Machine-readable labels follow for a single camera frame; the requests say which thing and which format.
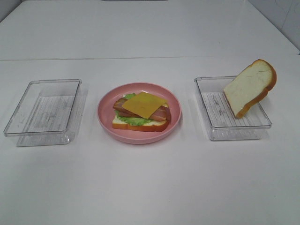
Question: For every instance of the yellow cheese slice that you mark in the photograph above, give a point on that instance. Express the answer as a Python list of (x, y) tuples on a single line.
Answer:
[(143, 104)]

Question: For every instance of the bacon strip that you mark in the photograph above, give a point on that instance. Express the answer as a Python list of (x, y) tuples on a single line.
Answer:
[(119, 104), (161, 114)]

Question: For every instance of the green lettuce leaf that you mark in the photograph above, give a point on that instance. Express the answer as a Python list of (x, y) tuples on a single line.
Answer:
[(131, 120)]

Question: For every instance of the white bread slice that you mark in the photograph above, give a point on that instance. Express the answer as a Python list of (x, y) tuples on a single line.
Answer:
[(148, 127)]

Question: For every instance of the pink round plate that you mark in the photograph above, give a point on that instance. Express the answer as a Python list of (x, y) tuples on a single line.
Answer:
[(106, 114)]

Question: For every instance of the clear plastic left tray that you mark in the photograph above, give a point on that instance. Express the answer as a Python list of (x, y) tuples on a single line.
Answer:
[(49, 113)]

